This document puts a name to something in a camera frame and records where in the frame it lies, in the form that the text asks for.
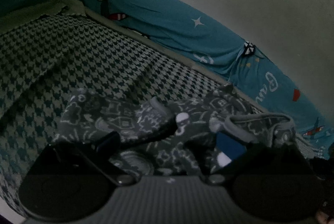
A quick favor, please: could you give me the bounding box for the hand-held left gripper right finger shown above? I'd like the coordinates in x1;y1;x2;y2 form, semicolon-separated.
201;132;314;185

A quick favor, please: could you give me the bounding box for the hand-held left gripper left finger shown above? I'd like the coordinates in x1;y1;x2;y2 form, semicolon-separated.
34;131;136;185

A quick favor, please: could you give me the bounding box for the grey patterned garment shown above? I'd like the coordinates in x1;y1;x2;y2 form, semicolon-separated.
52;84;298;177

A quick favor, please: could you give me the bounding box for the houndstooth blanket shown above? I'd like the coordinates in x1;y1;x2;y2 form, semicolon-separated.
0;0;334;214

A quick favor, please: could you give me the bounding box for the teal printed bed sheet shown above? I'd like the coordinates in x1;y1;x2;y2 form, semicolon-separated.
0;0;334;160

